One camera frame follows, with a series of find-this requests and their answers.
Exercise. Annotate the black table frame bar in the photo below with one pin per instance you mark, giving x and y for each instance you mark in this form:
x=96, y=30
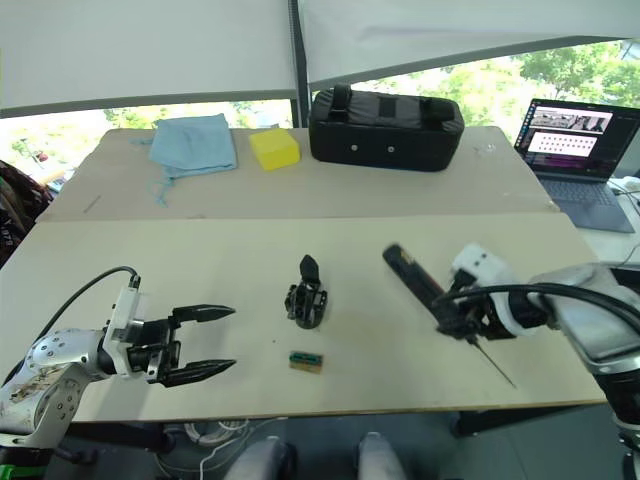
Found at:
x=120, y=439
x=525, y=420

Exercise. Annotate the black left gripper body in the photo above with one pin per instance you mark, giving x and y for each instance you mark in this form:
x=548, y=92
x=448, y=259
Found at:
x=157, y=345

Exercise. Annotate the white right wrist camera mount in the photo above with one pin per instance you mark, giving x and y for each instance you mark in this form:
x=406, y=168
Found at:
x=480, y=260

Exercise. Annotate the grey rounded shape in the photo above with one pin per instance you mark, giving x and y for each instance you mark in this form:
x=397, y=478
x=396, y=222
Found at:
x=380, y=457
x=262, y=460

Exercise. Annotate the dark window post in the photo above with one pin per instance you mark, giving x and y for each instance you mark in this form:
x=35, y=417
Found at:
x=299, y=60

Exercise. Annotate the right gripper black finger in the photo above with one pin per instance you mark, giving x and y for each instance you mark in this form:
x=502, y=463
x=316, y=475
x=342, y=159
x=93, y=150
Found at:
x=461, y=296
x=457, y=331

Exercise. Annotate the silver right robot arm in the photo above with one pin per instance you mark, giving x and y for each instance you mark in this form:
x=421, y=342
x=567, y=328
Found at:
x=590, y=330

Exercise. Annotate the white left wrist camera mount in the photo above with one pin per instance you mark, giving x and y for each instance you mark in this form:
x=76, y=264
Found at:
x=125, y=305

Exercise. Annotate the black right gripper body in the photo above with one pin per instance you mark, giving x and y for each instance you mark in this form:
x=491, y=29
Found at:
x=495, y=322

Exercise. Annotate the brown cardboard sheet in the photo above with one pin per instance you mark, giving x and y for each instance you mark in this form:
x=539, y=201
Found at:
x=350, y=195

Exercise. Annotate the black padded carry case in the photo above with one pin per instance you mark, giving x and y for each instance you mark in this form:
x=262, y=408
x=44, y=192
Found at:
x=380, y=140

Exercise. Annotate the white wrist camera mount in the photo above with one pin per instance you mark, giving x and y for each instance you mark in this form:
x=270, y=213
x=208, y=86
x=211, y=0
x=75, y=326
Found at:
x=125, y=305
x=480, y=260

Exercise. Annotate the grey open laptop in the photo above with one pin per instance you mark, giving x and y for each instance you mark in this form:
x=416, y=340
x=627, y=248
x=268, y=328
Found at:
x=565, y=145

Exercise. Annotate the yellow sponge block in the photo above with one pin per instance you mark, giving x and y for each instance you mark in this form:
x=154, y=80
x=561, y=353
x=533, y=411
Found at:
x=275, y=150

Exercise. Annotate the loose black gripper body part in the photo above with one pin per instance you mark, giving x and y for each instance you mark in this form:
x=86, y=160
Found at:
x=306, y=310

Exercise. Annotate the white roller blind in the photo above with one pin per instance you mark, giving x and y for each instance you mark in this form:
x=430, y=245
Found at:
x=450, y=30
x=140, y=50

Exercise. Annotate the Bosch electric screwdriver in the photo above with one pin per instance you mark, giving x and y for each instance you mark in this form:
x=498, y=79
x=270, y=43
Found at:
x=410, y=272

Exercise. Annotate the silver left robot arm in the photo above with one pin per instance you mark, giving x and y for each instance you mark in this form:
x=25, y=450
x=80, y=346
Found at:
x=65, y=350

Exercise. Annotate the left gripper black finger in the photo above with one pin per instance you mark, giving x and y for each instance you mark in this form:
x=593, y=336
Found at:
x=200, y=372
x=205, y=312

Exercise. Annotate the red patterned fabric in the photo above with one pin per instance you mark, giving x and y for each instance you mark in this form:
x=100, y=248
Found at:
x=20, y=200

